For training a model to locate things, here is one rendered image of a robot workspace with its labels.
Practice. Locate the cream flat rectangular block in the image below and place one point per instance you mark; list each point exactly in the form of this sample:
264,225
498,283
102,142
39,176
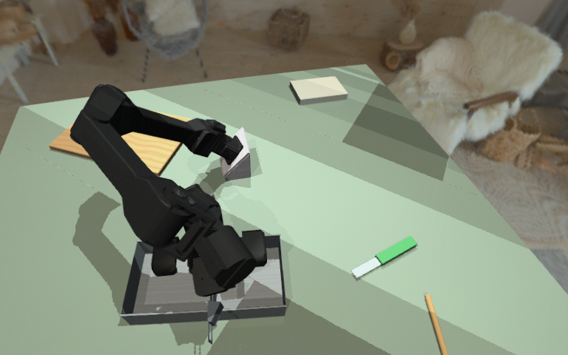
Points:
318,90

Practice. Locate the light brown wooden board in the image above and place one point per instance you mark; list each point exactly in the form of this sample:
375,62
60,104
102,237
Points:
156,153

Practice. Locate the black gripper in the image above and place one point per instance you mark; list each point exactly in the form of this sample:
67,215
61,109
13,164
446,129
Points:
164,264

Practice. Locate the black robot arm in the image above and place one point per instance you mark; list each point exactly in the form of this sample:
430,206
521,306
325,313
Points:
156,208

